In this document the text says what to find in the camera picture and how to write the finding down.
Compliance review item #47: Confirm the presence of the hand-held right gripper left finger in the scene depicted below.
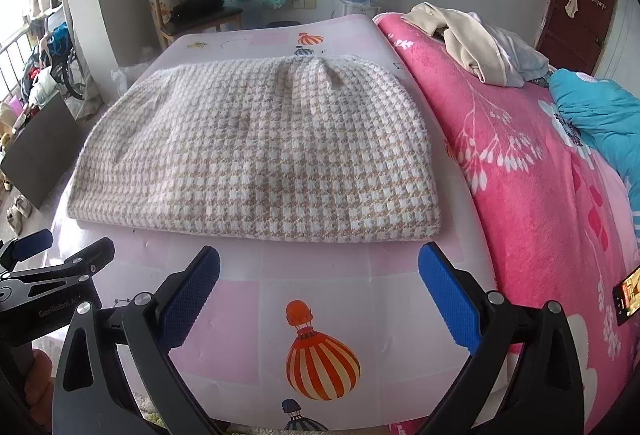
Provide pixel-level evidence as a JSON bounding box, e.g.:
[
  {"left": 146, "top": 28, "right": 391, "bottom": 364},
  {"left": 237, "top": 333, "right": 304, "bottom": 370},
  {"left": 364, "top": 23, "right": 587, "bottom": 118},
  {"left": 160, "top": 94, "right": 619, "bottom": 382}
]
[{"left": 53, "top": 245, "right": 224, "bottom": 435}]

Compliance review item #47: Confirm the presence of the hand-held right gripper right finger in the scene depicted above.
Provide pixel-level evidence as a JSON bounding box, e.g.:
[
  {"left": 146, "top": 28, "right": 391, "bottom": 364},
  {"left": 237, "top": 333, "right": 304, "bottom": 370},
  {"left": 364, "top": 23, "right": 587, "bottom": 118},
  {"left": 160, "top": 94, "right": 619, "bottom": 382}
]
[{"left": 417, "top": 242, "right": 587, "bottom": 435}]

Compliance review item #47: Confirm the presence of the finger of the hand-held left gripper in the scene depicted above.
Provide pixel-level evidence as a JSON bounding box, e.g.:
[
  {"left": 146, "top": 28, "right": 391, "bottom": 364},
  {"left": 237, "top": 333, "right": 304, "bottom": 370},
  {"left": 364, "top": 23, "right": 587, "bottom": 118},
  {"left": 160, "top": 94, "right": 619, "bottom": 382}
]
[
  {"left": 6, "top": 236, "right": 117, "bottom": 300},
  {"left": 0, "top": 228, "right": 54, "bottom": 273}
]

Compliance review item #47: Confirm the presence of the beige houndstooth coat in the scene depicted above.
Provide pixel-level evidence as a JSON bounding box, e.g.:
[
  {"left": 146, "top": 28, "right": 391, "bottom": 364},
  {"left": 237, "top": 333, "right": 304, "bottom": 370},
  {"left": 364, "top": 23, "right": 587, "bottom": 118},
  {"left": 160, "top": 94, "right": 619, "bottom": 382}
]
[{"left": 66, "top": 53, "right": 444, "bottom": 244}]

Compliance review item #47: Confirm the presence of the person's left hand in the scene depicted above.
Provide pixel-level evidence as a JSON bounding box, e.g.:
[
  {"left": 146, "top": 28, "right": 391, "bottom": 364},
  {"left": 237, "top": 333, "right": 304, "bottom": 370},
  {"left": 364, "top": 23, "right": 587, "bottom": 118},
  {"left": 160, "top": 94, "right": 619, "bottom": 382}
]
[{"left": 23, "top": 349, "right": 56, "bottom": 434}]

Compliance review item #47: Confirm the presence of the white fluffy rug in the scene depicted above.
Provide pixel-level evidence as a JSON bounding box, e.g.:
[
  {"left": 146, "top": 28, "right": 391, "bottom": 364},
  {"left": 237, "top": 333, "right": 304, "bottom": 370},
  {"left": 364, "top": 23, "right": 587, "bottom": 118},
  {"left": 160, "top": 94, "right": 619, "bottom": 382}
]
[{"left": 31, "top": 334, "right": 67, "bottom": 358}]

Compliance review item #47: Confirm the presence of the black cabinet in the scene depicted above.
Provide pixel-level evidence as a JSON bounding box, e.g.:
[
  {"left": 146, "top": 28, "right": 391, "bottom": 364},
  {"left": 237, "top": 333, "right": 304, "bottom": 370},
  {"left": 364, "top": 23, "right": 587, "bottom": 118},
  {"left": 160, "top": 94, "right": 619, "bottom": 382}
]
[{"left": 0, "top": 92, "right": 82, "bottom": 212}]

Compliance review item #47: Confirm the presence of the pink floral blanket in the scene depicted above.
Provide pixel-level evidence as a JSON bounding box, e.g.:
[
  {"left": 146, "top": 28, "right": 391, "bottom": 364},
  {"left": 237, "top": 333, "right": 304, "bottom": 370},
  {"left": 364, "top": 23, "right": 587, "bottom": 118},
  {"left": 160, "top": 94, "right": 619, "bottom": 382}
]
[{"left": 374, "top": 11, "right": 640, "bottom": 435}]

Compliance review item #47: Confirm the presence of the pink balloon print mat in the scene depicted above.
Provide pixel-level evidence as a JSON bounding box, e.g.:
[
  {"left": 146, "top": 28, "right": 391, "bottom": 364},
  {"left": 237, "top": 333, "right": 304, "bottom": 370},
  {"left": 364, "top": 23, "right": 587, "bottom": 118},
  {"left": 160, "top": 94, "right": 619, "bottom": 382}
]
[{"left": 41, "top": 14, "right": 502, "bottom": 433}]

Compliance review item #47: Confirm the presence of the green fluffy rug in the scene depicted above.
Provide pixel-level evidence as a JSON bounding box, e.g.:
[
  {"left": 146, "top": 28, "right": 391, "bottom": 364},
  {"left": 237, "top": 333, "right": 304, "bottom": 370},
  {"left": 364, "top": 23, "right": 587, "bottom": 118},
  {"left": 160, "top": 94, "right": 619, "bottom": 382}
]
[{"left": 132, "top": 392, "right": 173, "bottom": 435}]

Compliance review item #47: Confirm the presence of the white plastic jug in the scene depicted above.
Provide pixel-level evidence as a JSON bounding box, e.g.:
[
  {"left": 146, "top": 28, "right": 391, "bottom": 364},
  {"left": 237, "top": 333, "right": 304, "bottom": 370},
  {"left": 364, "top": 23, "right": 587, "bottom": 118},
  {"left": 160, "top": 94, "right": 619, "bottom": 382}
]
[{"left": 29, "top": 66, "right": 55, "bottom": 108}]

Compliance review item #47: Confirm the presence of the black smartphone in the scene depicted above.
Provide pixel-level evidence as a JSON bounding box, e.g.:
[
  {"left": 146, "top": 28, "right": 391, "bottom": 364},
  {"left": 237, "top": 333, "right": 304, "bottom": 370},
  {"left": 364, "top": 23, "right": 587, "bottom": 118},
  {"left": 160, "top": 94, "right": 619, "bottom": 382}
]
[{"left": 612, "top": 264, "right": 640, "bottom": 329}]

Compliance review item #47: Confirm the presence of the metal window railing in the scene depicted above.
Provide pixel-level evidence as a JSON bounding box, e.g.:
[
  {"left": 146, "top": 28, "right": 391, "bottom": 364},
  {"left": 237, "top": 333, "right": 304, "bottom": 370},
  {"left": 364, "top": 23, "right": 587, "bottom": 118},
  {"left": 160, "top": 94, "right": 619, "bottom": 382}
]
[{"left": 0, "top": 17, "right": 57, "bottom": 126}]

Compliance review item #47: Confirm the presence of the blue wheelchair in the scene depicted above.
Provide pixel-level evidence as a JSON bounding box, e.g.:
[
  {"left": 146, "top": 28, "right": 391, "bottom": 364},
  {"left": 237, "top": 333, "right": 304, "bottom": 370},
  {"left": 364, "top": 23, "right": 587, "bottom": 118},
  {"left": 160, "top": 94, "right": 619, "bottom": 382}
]
[{"left": 46, "top": 21, "right": 88, "bottom": 102}]

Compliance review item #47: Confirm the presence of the clear plastic bag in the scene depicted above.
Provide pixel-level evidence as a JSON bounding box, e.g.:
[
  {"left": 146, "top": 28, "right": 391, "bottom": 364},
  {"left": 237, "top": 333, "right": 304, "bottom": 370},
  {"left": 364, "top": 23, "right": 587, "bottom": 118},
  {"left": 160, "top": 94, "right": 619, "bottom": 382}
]
[{"left": 109, "top": 60, "right": 151, "bottom": 92}]

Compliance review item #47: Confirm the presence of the teal blanket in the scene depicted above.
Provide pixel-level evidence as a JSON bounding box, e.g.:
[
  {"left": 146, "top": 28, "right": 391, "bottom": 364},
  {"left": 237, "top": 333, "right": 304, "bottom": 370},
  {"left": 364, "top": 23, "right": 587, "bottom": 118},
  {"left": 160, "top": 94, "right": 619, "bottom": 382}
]
[{"left": 546, "top": 68, "right": 640, "bottom": 188}]

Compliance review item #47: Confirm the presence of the light grey clothing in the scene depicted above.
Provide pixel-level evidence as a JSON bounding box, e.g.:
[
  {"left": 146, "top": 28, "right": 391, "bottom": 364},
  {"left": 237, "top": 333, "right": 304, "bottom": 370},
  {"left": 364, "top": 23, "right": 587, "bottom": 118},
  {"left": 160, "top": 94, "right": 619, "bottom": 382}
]
[{"left": 477, "top": 22, "right": 552, "bottom": 84}]

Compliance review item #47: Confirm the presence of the beige clothing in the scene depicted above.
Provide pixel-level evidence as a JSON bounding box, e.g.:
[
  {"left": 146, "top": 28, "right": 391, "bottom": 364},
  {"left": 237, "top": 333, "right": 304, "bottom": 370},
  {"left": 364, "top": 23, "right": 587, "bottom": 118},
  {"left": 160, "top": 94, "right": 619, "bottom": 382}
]
[{"left": 401, "top": 2, "right": 527, "bottom": 89}]

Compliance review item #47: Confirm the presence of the wooden chair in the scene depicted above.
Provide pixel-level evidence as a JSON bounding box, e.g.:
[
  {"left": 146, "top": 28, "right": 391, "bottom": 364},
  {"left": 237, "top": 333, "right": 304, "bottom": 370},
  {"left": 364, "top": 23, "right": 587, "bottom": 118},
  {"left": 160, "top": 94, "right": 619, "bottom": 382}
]
[{"left": 144, "top": 0, "right": 247, "bottom": 49}]

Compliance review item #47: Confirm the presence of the black cloth on chair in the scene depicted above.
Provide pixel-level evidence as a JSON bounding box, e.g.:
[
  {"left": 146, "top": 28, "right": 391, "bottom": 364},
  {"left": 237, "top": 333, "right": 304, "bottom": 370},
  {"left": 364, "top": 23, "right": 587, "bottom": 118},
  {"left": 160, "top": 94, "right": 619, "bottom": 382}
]
[{"left": 171, "top": 0, "right": 227, "bottom": 19}]

